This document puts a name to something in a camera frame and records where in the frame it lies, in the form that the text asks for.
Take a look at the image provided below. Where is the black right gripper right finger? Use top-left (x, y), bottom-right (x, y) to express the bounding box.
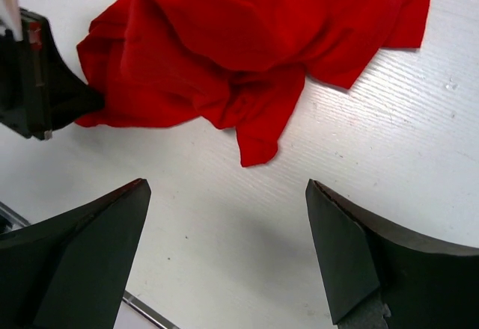
top-left (305, 180), bottom-right (478, 329)

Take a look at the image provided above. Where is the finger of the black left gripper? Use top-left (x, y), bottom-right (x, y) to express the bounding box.
top-left (47, 37), bottom-right (105, 131)

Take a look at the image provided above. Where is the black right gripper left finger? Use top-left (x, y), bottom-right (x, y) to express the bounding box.
top-left (1, 179), bottom-right (151, 328)

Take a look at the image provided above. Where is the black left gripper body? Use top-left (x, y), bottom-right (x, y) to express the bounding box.
top-left (1, 8), bottom-right (52, 141)

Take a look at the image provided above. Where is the red t-shirt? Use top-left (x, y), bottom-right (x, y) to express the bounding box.
top-left (77, 0), bottom-right (430, 167)

